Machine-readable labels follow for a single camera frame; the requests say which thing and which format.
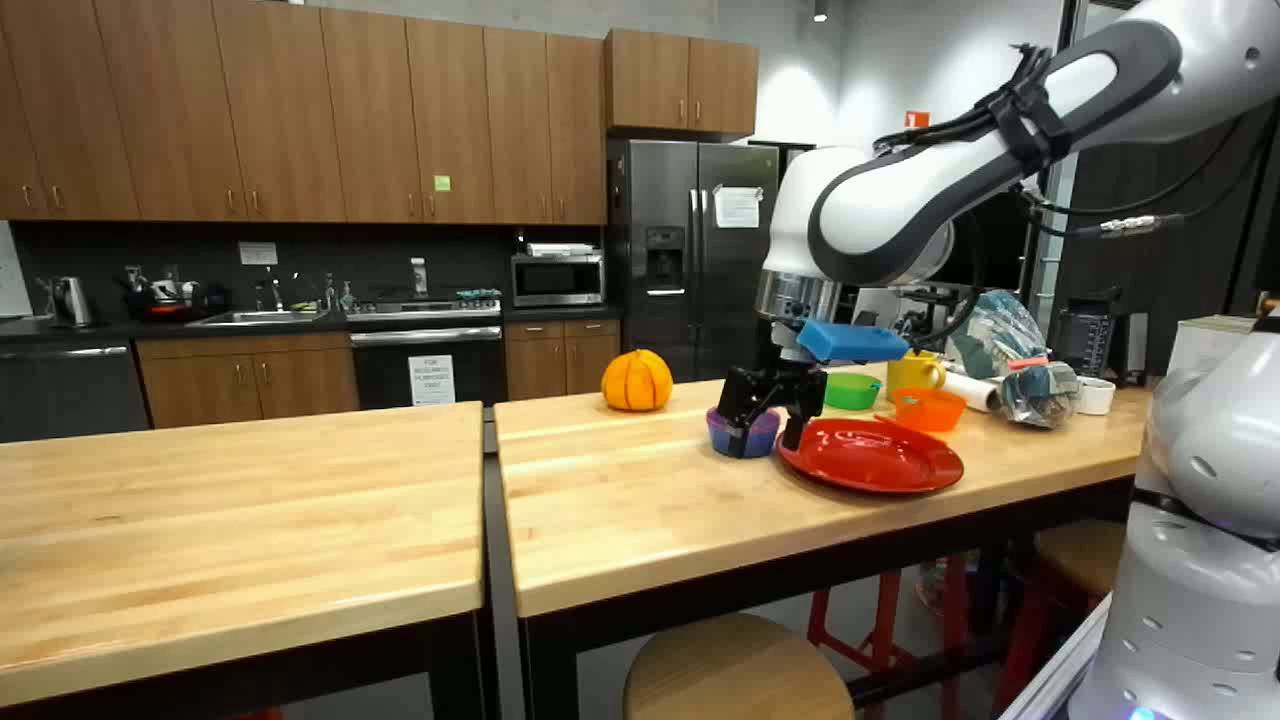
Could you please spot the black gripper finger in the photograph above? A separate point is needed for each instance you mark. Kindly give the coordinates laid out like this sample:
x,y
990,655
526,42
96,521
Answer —
x,y
802,397
746,393

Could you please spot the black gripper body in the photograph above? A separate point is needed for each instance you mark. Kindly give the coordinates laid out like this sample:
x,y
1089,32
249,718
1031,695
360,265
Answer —
x,y
791,303

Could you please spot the purple plastic bowl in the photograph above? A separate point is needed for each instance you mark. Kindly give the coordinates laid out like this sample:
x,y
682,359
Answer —
x,y
746,441

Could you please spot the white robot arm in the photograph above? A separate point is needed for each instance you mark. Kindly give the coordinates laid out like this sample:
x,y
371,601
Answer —
x,y
1192,612

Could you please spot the green plastic bowl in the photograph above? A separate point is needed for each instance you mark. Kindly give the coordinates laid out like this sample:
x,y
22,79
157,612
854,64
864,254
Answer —
x,y
854,393

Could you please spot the orange plastic bowl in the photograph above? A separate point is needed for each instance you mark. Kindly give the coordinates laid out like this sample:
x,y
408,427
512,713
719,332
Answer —
x,y
924,411

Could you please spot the red plate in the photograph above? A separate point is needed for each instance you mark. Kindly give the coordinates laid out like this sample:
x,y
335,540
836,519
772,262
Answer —
x,y
872,459

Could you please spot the orange pumpkin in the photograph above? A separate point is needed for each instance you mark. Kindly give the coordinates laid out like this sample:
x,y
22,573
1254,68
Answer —
x,y
639,382

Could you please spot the yellow mug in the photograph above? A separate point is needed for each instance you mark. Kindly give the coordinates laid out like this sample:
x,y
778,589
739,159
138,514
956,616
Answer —
x,y
913,375

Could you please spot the stainless steel refrigerator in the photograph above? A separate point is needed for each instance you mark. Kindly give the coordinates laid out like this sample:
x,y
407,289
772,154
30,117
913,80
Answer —
x,y
687,245

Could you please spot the white paper roll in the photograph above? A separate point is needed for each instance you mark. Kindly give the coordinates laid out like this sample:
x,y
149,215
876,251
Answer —
x,y
975,393

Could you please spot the crumpled plastic bag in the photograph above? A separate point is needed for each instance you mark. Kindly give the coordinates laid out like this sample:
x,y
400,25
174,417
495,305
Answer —
x,y
1006,344

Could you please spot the lower wooden cabinet right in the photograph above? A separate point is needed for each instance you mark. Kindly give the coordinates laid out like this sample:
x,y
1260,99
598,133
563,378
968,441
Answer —
x,y
552,359

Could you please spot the wooden cabinet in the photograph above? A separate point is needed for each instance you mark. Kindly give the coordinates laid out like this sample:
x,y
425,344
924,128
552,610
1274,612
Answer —
x,y
552,359
247,378

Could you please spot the microwave oven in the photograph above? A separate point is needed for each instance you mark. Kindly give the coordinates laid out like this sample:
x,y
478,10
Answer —
x,y
559,281

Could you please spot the round wooden stool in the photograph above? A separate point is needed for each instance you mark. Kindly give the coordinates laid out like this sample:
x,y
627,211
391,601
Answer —
x,y
735,670

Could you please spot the cabinet above refrigerator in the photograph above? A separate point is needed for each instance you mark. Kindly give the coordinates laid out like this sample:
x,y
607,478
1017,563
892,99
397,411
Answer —
x,y
682,87

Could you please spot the white tape roll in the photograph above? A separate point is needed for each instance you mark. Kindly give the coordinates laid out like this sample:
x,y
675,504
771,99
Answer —
x,y
1092,397

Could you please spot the wooden stool right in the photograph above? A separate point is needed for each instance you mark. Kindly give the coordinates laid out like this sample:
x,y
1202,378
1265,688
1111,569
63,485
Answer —
x,y
1069,564

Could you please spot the red metal stool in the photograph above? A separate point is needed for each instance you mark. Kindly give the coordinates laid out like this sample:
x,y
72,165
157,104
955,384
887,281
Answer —
x,y
937,586

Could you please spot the kitchen sink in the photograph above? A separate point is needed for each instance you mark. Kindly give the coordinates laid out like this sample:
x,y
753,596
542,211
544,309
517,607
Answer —
x,y
224,322

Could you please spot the lower wooden cabinet left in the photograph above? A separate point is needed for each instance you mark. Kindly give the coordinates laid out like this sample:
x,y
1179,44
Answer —
x,y
247,378

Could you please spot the silver electric kettle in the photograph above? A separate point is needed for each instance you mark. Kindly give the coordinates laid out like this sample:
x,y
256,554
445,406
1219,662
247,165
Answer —
x,y
72,303

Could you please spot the upper wooden cabinets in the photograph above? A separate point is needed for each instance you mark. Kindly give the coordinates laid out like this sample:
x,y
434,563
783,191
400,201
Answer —
x,y
249,109

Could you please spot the black dishwasher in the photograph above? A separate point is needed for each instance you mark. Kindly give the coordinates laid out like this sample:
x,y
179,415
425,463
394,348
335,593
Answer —
x,y
70,391

